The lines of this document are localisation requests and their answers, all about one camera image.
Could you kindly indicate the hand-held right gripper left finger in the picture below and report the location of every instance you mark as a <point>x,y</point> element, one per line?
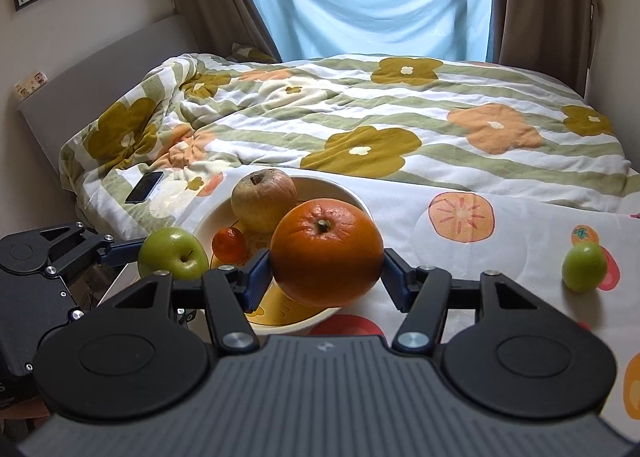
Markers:
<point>256,282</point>

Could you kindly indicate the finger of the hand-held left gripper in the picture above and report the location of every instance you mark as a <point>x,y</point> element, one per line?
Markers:
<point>122,249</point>

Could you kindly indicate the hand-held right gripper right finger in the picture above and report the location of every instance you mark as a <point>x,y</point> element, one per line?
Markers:
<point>395,282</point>

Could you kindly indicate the small tangerine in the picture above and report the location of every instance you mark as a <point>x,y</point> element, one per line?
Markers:
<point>229,244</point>

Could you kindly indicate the green apple with stem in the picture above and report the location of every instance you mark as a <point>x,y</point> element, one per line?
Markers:
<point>170,252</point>

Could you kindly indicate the yellow lion print plate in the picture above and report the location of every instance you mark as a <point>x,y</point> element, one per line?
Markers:
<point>295,313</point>

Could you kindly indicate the brownish yellow apple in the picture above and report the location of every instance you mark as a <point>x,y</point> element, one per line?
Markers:
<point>260,202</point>

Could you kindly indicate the black smartphone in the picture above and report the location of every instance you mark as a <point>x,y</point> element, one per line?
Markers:
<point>145,187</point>

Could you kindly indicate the white fruit print cloth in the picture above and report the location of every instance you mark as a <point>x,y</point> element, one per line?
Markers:
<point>510,237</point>

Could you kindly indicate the grey headboard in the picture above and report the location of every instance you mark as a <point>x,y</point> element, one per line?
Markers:
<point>100,72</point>

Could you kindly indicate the floral striped quilt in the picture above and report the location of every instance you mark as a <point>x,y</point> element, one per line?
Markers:
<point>350,102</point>

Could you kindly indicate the round green apple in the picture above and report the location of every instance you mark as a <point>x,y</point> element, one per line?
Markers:
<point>584,268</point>

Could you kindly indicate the small printed box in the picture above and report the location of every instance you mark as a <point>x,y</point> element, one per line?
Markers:
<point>31,83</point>

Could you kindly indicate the floral pillow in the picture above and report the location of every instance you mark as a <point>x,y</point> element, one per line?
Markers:
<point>250,53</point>

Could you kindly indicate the light blue window cloth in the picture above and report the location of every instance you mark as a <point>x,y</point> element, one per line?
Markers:
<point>370,2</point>

